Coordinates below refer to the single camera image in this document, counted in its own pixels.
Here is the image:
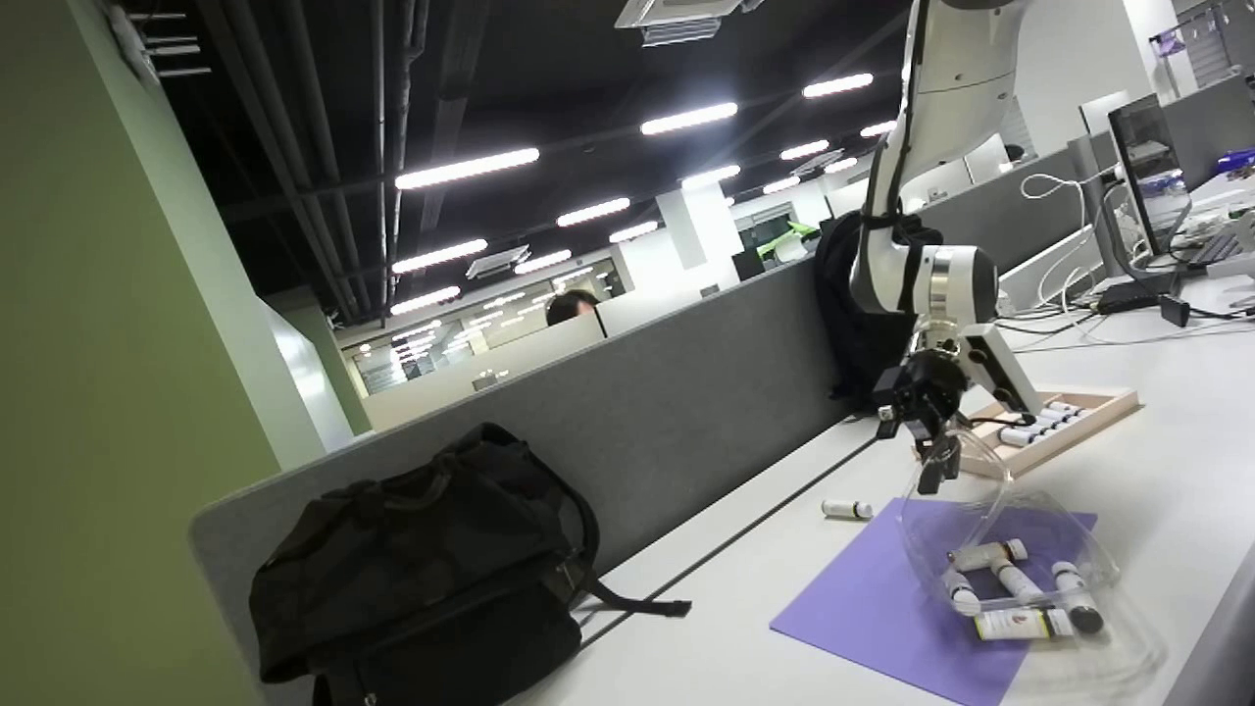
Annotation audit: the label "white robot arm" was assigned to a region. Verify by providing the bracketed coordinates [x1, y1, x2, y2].
[849, 0, 1042, 493]

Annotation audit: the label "person's head behind partition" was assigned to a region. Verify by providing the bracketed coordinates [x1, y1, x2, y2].
[547, 289, 601, 327]

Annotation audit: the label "purple mat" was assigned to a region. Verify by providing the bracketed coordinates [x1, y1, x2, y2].
[769, 493, 1104, 706]

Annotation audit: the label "black backpack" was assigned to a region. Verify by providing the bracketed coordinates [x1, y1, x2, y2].
[249, 425, 689, 706]
[811, 211, 916, 416]

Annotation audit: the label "black backpack far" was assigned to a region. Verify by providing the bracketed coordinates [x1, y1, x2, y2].
[811, 211, 916, 416]

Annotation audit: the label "small white tube in box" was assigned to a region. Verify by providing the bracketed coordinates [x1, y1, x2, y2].
[940, 570, 984, 620]

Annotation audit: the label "wooden tray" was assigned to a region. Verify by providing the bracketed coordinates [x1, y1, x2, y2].
[961, 391, 1143, 480]

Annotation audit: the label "clear plastic box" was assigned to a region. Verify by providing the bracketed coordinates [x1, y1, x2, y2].
[891, 474, 1165, 700]

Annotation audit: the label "black backpack near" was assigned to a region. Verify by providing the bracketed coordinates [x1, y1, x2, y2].
[249, 425, 689, 706]

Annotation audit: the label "grey desk partition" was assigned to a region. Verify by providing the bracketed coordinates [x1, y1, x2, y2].
[189, 136, 1114, 706]

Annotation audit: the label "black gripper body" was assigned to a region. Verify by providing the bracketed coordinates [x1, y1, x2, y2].
[870, 351, 968, 438]

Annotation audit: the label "white tube on table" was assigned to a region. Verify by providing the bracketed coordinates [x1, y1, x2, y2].
[820, 502, 876, 522]

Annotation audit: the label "computer monitor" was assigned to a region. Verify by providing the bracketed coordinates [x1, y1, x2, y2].
[1112, 80, 1255, 267]

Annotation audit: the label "white items in tray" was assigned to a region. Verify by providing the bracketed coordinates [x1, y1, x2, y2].
[995, 403, 1084, 447]

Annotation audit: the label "black device on desk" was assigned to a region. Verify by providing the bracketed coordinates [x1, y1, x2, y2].
[1096, 275, 1189, 331]

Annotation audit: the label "black-capped tube in box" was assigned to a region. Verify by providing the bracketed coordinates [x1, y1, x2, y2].
[1050, 561, 1108, 636]

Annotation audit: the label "flat white tube in box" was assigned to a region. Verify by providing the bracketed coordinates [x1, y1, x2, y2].
[974, 607, 1074, 638]

